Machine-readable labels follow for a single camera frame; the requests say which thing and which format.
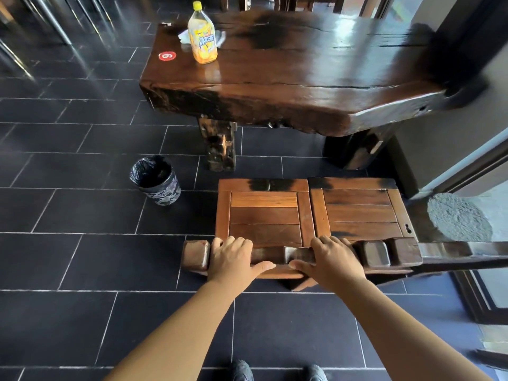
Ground dark wooden background chair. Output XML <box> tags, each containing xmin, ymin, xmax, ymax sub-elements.
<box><xmin>219</xmin><ymin>0</ymin><xmax>347</xmax><ymax>13</ymax></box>

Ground person's left forearm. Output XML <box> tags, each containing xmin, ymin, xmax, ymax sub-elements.
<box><xmin>104</xmin><ymin>278</ymin><xmax>251</xmax><ymax>381</ymax></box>

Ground dark sliding door frame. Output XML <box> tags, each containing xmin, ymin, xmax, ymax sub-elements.
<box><xmin>452</xmin><ymin>269</ymin><xmax>508</xmax><ymax>326</ymax></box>

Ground metal chair legs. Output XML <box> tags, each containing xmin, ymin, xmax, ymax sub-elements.
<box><xmin>0</xmin><ymin>0</ymin><xmax>116</xmax><ymax>80</ymax></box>

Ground bin with black bag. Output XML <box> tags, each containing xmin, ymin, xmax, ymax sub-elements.
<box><xmin>129</xmin><ymin>155</ymin><xmax>182</xmax><ymax>206</ymax></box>

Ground yellow drink plastic bottle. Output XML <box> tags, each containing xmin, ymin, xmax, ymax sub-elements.
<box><xmin>187</xmin><ymin>1</ymin><xmax>218</xmax><ymax>65</ymax></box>

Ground thick dark wooden slab table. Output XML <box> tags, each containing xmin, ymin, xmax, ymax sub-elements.
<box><xmin>140</xmin><ymin>10</ymin><xmax>489</xmax><ymax>173</ymax></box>

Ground person's right hand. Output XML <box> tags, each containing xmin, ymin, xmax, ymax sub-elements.
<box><xmin>288</xmin><ymin>235</ymin><xmax>367</xmax><ymax>292</ymax></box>

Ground person's left hand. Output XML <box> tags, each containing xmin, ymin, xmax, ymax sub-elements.
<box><xmin>207</xmin><ymin>236</ymin><xmax>277</xmax><ymax>288</ymax></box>

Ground person's right forearm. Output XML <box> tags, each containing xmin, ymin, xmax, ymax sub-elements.
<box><xmin>331</xmin><ymin>277</ymin><xmax>495</xmax><ymax>381</ymax></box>

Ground grey rough stone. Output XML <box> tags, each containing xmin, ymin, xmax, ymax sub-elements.
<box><xmin>427</xmin><ymin>193</ymin><xmax>493</xmax><ymax>243</ymax></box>

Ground dark brown wooden slatted chair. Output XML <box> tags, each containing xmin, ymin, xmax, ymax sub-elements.
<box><xmin>309</xmin><ymin>177</ymin><xmax>508</xmax><ymax>287</ymax></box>

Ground person's left grey shoe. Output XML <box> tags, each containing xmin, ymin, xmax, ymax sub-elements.
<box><xmin>231</xmin><ymin>360</ymin><xmax>255</xmax><ymax>381</ymax></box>

